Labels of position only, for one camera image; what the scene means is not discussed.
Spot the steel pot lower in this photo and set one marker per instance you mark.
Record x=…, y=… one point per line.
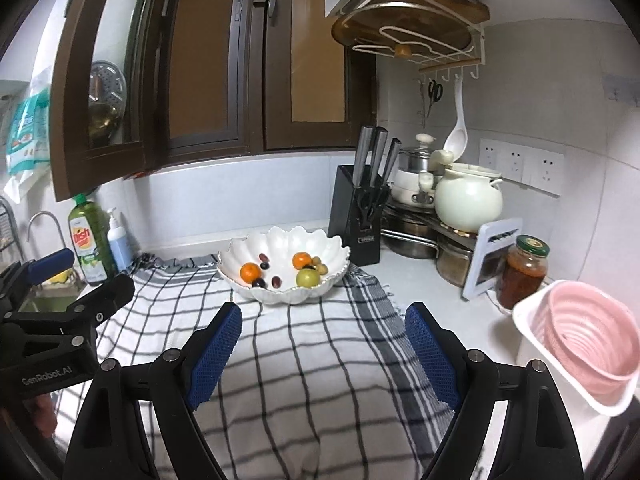
x=453, y=262

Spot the checked black white cloth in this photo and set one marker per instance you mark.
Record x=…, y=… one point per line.
x=328, y=389

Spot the steel knife handle right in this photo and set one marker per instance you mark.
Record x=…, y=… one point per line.
x=392, y=155

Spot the black kitchen shears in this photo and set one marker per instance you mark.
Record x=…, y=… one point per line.
x=369, y=200

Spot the steel lidded pot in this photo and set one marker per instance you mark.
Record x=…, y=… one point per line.
x=415, y=158

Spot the pink collapsible basket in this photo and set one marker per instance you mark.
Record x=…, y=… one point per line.
x=590, y=344

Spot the white rice spoon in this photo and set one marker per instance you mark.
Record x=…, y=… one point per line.
x=457, y=141

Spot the green dish soap bottle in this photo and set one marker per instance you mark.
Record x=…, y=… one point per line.
x=86, y=222

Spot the black hanging scissors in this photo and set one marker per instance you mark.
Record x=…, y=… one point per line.
x=435, y=90

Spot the white pump bottle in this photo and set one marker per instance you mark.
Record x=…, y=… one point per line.
x=119, y=242

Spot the steel knife handle left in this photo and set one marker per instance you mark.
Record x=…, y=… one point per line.
x=362, y=151

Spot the steel knife handle middle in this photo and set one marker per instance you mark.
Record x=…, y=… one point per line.
x=380, y=139

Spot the glass jar with sauce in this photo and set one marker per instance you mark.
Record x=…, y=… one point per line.
x=524, y=270

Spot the steel steamer plate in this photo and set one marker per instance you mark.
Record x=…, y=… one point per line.
x=107, y=102

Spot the steel knife handle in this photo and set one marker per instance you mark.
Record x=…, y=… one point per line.
x=392, y=155
x=362, y=151
x=380, y=139

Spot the black knife block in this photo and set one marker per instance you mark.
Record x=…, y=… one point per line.
x=364, y=243

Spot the steel pan under shelf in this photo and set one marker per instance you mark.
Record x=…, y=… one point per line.
x=408, y=236

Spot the steel faucet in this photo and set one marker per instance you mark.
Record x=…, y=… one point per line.
x=44, y=234

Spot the cream ceramic pot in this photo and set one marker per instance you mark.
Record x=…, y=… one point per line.
x=466, y=196

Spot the green round fruit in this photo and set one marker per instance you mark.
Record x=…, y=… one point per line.
x=308, y=278

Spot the red oblong date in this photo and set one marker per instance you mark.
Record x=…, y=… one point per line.
x=276, y=281

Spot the orange tangerine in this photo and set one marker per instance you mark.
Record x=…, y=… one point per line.
x=301, y=259
x=250, y=272

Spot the left hand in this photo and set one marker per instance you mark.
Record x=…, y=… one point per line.
x=42, y=411

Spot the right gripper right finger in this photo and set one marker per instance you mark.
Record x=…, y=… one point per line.
x=537, y=439

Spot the dark wooden window frame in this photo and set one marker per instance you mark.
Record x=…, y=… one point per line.
x=205, y=79

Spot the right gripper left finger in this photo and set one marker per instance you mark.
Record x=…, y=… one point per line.
x=109, y=440

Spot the white enamel pot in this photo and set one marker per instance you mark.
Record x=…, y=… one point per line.
x=414, y=189

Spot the plastic bag packages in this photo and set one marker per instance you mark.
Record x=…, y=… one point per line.
x=28, y=157

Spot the white wall socket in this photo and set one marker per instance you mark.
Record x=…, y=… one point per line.
x=533, y=167

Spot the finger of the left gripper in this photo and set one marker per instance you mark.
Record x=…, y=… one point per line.
x=100, y=304
x=39, y=271

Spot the white scalloped fruit bowl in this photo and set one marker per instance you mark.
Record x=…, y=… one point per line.
x=280, y=245

